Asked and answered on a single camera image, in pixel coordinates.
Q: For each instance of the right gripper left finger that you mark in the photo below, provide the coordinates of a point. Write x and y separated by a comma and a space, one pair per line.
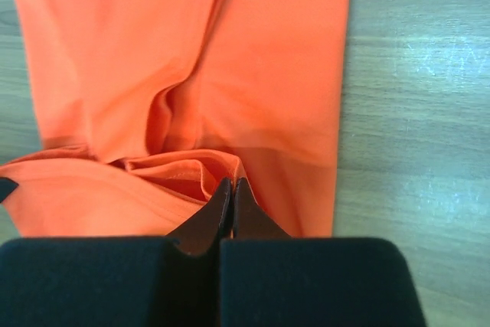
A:
118, 281

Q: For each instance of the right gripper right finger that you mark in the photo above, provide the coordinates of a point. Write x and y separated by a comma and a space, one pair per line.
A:
268, 278

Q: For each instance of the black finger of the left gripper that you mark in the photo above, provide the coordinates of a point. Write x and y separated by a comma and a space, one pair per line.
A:
7, 187

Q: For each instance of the orange t-shirt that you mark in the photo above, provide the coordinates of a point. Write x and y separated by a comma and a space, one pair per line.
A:
144, 106

